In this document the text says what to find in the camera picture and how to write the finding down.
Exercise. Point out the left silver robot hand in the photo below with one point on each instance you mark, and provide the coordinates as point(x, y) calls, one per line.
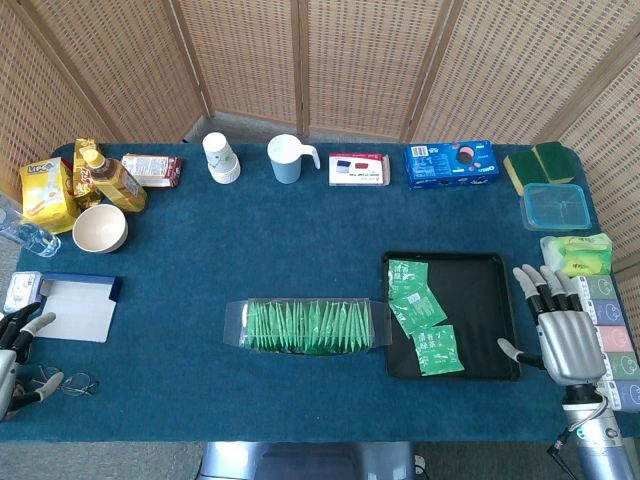
point(7, 375)

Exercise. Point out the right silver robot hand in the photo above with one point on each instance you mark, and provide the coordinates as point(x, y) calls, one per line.
point(572, 345)

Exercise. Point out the transparent plastic tea box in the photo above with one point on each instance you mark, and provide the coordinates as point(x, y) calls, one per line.
point(232, 325)

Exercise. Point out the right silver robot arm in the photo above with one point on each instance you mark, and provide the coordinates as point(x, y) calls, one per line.
point(595, 450)

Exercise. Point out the pink printed packet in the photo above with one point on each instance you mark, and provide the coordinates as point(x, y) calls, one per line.
point(614, 339)

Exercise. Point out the small purple box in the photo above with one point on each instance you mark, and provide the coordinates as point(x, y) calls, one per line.
point(605, 312)

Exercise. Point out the small grey green box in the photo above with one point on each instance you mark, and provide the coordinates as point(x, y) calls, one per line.
point(595, 287)

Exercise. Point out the blue printed packet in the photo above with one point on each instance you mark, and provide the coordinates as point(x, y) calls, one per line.
point(622, 396)

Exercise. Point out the black rectangular tray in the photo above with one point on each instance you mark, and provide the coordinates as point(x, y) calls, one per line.
point(480, 310)

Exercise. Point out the yellow Lipton tea box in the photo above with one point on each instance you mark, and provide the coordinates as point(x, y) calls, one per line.
point(47, 195)

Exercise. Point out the blue Oreo cookie box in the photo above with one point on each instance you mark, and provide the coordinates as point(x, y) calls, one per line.
point(450, 162)

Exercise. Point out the yellow label tea bottle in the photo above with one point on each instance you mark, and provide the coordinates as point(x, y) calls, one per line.
point(120, 182)

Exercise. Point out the white red blue card box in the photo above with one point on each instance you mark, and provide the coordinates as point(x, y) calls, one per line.
point(357, 170)

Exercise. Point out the small white tin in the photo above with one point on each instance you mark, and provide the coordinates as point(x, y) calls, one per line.
point(20, 291)

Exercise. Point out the green wet wipes pack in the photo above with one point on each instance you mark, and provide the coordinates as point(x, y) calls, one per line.
point(577, 255)

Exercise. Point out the blue lidded plastic container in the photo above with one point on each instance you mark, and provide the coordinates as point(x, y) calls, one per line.
point(554, 206)

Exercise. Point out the clear plastic water bottle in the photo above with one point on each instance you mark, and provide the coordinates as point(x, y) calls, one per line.
point(27, 235)

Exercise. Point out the white ceramic bowl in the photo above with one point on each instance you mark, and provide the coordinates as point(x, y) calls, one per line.
point(100, 230)

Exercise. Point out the green yellow sponge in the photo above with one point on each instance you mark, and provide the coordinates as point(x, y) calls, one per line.
point(522, 172)
point(555, 162)

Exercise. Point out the yellow snack packet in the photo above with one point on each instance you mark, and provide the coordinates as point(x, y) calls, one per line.
point(82, 170)

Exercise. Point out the red white snack package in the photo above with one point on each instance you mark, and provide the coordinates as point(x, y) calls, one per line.
point(150, 170)

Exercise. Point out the silver blue robot torso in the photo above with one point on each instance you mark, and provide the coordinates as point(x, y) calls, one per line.
point(310, 462)

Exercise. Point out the blue carpet table cover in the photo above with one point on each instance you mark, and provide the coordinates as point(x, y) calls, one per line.
point(300, 240)

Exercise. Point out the white paper cup stack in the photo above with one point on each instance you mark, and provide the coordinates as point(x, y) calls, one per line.
point(220, 157)

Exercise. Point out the woven bamboo folding screen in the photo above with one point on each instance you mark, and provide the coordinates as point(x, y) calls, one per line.
point(370, 65)

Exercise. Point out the thin frame eyeglasses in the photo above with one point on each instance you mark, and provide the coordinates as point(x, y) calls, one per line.
point(75, 382)

